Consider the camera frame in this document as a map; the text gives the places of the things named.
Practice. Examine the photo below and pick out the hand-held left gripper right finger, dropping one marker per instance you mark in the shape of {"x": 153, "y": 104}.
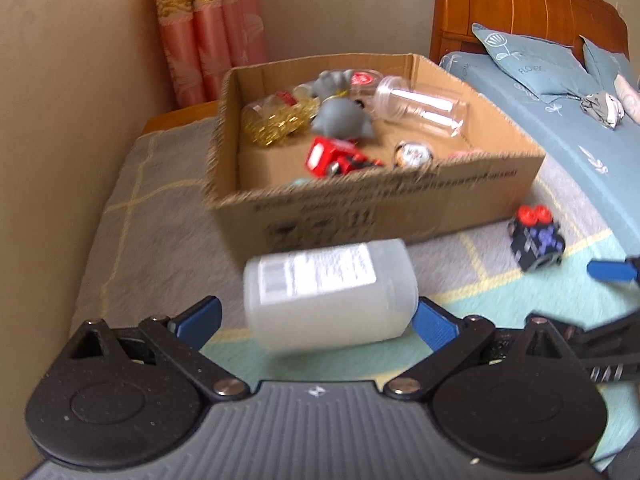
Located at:
{"x": 435, "y": 322}

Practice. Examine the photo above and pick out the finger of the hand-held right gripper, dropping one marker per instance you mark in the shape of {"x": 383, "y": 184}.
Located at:
{"x": 612, "y": 270}
{"x": 615, "y": 350}

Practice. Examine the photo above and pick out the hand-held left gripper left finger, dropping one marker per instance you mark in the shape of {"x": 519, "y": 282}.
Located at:
{"x": 200, "y": 317}

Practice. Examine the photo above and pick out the black toy with red caps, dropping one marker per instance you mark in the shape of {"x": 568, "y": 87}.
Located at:
{"x": 537, "y": 245}

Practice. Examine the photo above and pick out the white translucent plastic container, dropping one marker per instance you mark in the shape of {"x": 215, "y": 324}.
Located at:
{"x": 330, "y": 300}

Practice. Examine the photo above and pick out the cardboard box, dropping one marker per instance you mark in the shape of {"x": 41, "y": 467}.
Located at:
{"x": 350, "y": 215}

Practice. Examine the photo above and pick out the red cube toy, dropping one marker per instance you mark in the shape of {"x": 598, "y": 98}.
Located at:
{"x": 330, "y": 155}

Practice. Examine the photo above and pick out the clear plastic jar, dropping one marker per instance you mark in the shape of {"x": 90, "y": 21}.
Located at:
{"x": 425, "y": 105}

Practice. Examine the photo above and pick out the grey toy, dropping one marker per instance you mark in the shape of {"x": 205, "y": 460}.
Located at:
{"x": 340, "y": 120}

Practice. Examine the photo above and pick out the grey checked blanket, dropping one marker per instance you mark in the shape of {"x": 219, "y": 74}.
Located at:
{"x": 150, "y": 240}

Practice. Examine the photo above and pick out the blue leaf-print bedsheet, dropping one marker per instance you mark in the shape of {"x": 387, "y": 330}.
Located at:
{"x": 575, "y": 160}

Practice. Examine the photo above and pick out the crumpled grey cloth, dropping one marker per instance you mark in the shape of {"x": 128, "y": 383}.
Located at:
{"x": 602, "y": 110}

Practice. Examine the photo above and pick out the small round clock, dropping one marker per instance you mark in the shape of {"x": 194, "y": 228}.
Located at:
{"x": 414, "y": 154}

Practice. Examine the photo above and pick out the blue printed pillow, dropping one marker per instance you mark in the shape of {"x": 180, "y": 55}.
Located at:
{"x": 607, "y": 65}
{"x": 535, "y": 65}

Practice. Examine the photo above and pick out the clear jar of gold pieces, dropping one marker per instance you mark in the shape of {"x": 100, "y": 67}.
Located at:
{"x": 275, "y": 125}

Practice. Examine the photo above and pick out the clear round red-label box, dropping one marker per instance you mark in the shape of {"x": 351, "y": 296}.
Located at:
{"x": 362, "y": 80}

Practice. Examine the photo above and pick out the wooden headboard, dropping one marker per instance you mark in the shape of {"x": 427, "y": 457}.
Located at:
{"x": 525, "y": 5}

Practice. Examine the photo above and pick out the pink curtain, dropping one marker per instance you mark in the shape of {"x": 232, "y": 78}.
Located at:
{"x": 210, "y": 30}

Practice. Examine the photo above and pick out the wooden bed frame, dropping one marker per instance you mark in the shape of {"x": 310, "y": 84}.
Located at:
{"x": 175, "y": 117}

